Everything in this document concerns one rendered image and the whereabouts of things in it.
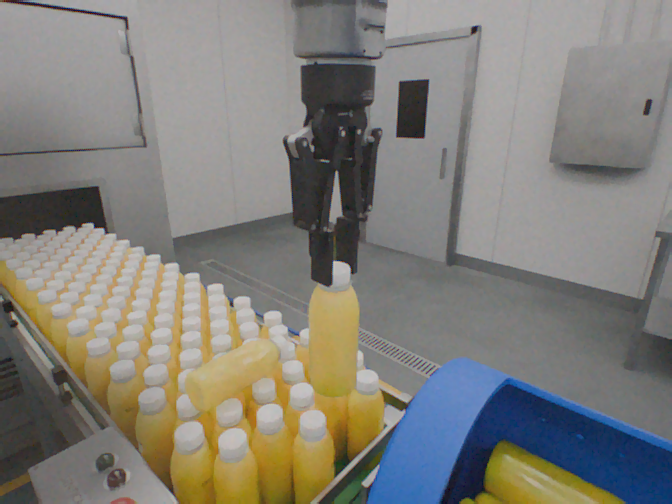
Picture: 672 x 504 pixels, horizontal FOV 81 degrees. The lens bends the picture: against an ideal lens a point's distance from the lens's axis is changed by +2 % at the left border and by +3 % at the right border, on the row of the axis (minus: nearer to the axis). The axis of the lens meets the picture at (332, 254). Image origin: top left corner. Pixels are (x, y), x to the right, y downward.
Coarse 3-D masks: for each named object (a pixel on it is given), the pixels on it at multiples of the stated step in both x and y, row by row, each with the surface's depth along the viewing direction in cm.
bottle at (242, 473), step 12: (216, 456) 57; (240, 456) 55; (252, 456) 57; (216, 468) 55; (228, 468) 54; (240, 468) 55; (252, 468) 56; (216, 480) 55; (228, 480) 54; (240, 480) 55; (252, 480) 56; (216, 492) 56; (228, 492) 55; (240, 492) 55; (252, 492) 56
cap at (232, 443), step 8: (224, 432) 56; (232, 432) 57; (240, 432) 57; (224, 440) 55; (232, 440) 55; (240, 440) 55; (224, 448) 54; (232, 448) 54; (240, 448) 54; (224, 456) 54; (232, 456) 54
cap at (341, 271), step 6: (336, 264) 49; (342, 264) 49; (336, 270) 47; (342, 270) 47; (348, 270) 47; (336, 276) 46; (342, 276) 47; (348, 276) 47; (336, 282) 47; (342, 282) 47
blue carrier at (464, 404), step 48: (432, 384) 43; (480, 384) 43; (528, 384) 45; (432, 432) 39; (480, 432) 59; (528, 432) 54; (576, 432) 49; (624, 432) 39; (384, 480) 38; (432, 480) 36; (480, 480) 58; (624, 480) 47
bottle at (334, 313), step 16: (320, 288) 48; (336, 288) 47; (352, 288) 49; (320, 304) 47; (336, 304) 47; (352, 304) 48; (320, 320) 48; (336, 320) 47; (352, 320) 48; (320, 336) 49; (336, 336) 48; (352, 336) 49; (320, 352) 50; (336, 352) 49; (352, 352) 50; (320, 368) 51; (336, 368) 50; (352, 368) 51; (320, 384) 52; (336, 384) 51; (352, 384) 53
